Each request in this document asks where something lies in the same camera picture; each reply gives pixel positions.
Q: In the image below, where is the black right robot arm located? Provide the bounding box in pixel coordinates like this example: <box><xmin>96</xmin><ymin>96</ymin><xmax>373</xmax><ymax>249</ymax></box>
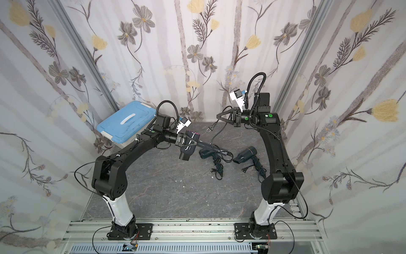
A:
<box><xmin>217</xmin><ymin>89</ymin><xmax>304</xmax><ymax>240</ymax></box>

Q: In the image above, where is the blue lid storage box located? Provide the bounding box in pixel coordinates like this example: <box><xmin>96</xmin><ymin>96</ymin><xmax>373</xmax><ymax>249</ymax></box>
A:
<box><xmin>97</xmin><ymin>101</ymin><xmax>156</xmax><ymax>148</ymax></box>

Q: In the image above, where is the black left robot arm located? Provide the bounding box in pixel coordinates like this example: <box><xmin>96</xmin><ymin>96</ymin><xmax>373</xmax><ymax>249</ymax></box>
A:
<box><xmin>92</xmin><ymin>100</ymin><xmax>184</xmax><ymax>241</ymax></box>

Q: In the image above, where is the black hair dryer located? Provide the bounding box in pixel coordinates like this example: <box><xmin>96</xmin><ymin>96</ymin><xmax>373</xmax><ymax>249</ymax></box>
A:
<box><xmin>179</xmin><ymin>131</ymin><xmax>231</xmax><ymax>161</ymax></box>

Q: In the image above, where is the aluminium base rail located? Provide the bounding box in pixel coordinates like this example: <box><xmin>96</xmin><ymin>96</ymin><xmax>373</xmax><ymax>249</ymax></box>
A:
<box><xmin>57</xmin><ymin>218</ymin><xmax>327</xmax><ymax>254</ymax></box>

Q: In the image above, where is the dark green hair dryer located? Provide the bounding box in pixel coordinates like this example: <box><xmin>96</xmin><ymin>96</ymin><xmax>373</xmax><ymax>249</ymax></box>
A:
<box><xmin>233</xmin><ymin>146</ymin><xmax>267</xmax><ymax>183</ymax></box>
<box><xmin>199</xmin><ymin>148</ymin><xmax>225</xmax><ymax>181</ymax></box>

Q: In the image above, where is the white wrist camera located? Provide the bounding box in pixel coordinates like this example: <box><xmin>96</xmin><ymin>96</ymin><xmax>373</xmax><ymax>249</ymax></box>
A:
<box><xmin>229</xmin><ymin>89</ymin><xmax>247</xmax><ymax>112</ymax></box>
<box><xmin>176</xmin><ymin>117</ymin><xmax>191</xmax><ymax>134</ymax></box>

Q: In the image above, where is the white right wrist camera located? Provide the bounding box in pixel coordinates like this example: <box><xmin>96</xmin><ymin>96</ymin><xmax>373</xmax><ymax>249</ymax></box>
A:
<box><xmin>229</xmin><ymin>89</ymin><xmax>247</xmax><ymax>112</ymax></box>

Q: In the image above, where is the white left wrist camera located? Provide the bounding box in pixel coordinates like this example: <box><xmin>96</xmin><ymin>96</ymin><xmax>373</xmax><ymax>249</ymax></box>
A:
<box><xmin>176</xmin><ymin>117</ymin><xmax>191</xmax><ymax>134</ymax></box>

